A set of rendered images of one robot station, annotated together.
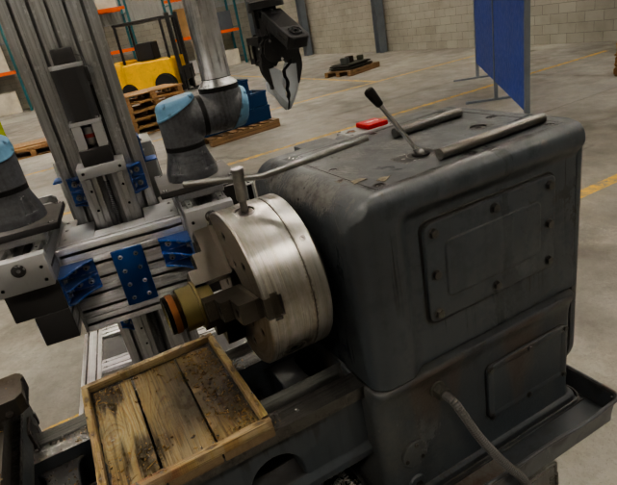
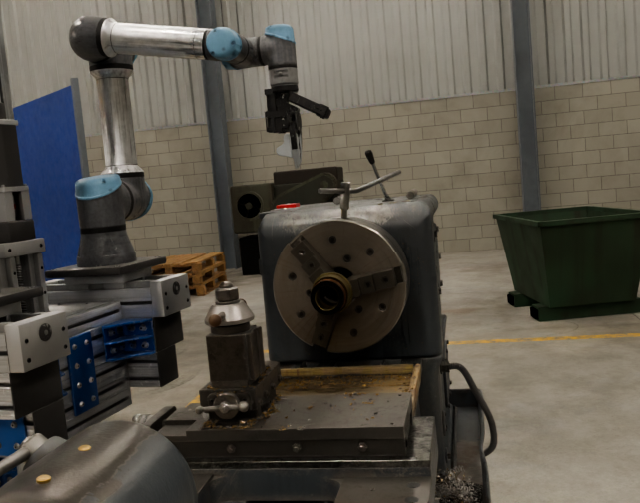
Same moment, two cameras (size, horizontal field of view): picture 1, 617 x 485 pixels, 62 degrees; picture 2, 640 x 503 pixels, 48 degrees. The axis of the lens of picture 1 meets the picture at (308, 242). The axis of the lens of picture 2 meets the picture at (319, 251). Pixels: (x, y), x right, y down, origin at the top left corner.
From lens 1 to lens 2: 1.55 m
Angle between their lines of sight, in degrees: 56
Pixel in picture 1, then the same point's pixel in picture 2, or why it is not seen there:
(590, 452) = not seen: outside the picture
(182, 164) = (118, 243)
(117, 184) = (31, 269)
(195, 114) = (126, 193)
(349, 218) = (421, 214)
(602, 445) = not seen: outside the picture
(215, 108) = (136, 191)
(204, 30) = (128, 117)
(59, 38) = not seen: outside the picture
